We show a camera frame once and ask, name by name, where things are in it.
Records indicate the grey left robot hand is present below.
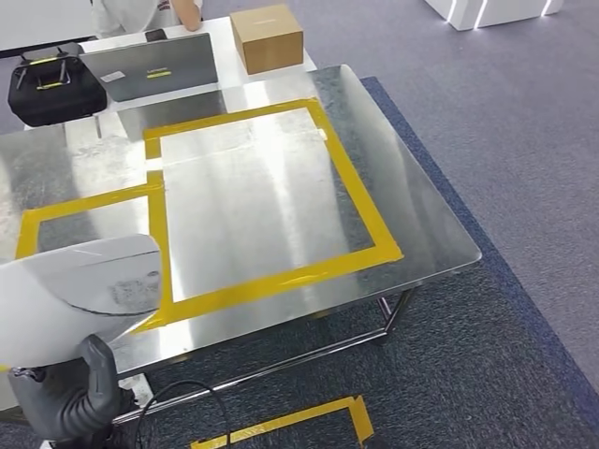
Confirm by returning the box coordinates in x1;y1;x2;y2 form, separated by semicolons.
6;334;124;442

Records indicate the white plastic car part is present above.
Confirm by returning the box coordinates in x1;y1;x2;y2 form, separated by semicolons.
0;234;163;371

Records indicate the steel workbench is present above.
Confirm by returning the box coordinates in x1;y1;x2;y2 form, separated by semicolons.
0;64;483;428

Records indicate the black carrying case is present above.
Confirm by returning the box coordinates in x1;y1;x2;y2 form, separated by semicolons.
7;46;109;128

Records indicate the grey laptop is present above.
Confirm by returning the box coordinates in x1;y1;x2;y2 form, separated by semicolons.
79;32;220;104

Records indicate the white table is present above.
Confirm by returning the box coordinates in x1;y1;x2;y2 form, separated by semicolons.
23;16;318;131

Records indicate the person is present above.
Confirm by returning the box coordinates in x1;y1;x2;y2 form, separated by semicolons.
90;0;205;38

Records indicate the brown cardboard box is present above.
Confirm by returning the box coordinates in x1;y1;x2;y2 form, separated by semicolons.
229;4;304;76

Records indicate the white lit platform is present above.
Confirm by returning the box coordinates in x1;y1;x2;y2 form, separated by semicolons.
423;0;565;32

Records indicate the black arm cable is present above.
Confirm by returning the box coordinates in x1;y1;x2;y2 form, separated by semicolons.
133;379;231;449

